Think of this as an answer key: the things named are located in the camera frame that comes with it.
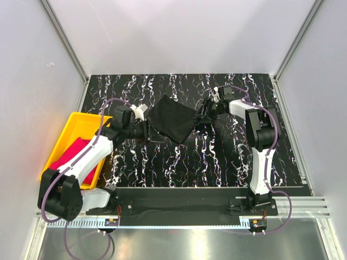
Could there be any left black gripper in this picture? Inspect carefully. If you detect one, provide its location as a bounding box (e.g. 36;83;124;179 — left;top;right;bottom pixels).
123;118;164;146

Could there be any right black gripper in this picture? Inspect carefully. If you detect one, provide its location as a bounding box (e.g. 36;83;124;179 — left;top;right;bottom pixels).
193;97;224;125

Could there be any black t shirt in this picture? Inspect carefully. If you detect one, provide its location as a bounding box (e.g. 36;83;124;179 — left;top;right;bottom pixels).
149;95;198;144

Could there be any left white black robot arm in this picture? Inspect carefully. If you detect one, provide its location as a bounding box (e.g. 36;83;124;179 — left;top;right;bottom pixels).
37;105;159;223

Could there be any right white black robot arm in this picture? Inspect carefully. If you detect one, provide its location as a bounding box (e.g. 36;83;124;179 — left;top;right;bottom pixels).
195;85;280;215

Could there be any yellow plastic bin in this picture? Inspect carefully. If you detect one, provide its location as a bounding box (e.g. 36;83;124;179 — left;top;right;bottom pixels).
43;112;112;190

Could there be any red t shirt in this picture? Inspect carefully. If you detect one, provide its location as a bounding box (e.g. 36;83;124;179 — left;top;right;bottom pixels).
48;137;102;185

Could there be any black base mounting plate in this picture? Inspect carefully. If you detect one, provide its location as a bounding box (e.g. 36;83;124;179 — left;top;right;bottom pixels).
87;187;278;228

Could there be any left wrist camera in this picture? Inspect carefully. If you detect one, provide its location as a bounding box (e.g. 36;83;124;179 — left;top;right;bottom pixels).
130;104;148;121

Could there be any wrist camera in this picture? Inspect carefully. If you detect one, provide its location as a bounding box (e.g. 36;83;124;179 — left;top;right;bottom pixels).
130;104;148;121
212;86;235;103

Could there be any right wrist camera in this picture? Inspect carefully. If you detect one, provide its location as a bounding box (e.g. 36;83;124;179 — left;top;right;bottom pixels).
212;86;235;103

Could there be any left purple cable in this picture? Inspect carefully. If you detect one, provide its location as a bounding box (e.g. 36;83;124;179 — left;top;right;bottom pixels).
41;97;136;258

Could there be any purple cable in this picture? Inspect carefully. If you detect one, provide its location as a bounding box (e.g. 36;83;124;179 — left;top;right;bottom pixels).
224;86;292;235
41;97;136;258

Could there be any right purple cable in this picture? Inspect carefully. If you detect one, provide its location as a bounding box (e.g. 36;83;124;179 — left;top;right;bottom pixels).
224;86;292;235

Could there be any white slotted cable duct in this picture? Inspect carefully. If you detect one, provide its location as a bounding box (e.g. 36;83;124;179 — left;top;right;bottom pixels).
48;218;252;230

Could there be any aluminium frame rail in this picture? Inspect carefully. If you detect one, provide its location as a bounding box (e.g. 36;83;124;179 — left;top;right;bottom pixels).
45;196;328;221

